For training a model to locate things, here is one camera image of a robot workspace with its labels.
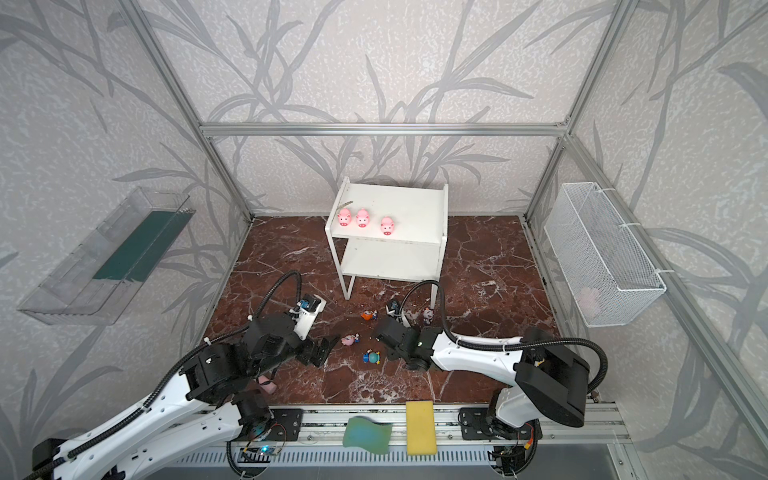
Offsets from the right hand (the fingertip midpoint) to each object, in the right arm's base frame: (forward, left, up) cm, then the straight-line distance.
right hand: (393, 328), depth 85 cm
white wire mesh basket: (-1, -46, +29) cm, 54 cm away
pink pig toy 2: (+16, +7, +30) cm, 34 cm away
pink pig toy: (+16, +11, +30) cm, 36 cm away
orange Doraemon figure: (+5, +9, -4) cm, 11 cm away
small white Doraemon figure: (+6, -11, -4) cm, 12 cm away
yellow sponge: (-24, -7, -4) cm, 25 cm away
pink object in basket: (0, -49, +16) cm, 52 cm away
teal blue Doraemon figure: (-7, +6, -4) cm, 10 cm away
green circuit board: (-28, +31, -4) cm, 43 cm away
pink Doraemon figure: (-2, +13, -3) cm, 13 cm away
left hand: (-4, +15, +14) cm, 21 cm away
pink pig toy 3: (+13, +1, +30) cm, 32 cm away
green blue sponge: (-25, +7, -2) cm, 26 cm away
